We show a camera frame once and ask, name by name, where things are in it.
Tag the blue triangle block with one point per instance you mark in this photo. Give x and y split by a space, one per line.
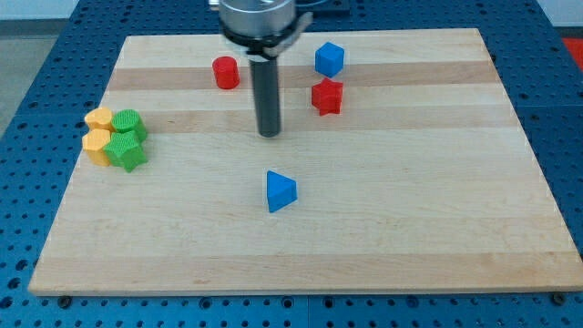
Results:
281 191

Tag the yellow hexagon block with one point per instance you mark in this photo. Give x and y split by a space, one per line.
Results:
93 143

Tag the wooden board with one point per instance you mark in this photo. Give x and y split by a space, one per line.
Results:
424 183

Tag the green star block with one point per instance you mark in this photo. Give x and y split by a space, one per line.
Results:
125 150

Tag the yellow heart block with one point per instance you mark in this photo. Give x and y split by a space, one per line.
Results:
100 118

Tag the green cylinder block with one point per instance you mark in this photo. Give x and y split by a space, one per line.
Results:
128 120

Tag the red cylinder block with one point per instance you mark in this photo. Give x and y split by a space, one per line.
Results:
226 72

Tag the blue cube block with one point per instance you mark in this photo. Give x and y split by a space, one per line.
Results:
329 59

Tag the red star block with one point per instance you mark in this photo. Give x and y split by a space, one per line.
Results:
327 97

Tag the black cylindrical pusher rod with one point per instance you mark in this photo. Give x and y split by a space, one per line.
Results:
265 87

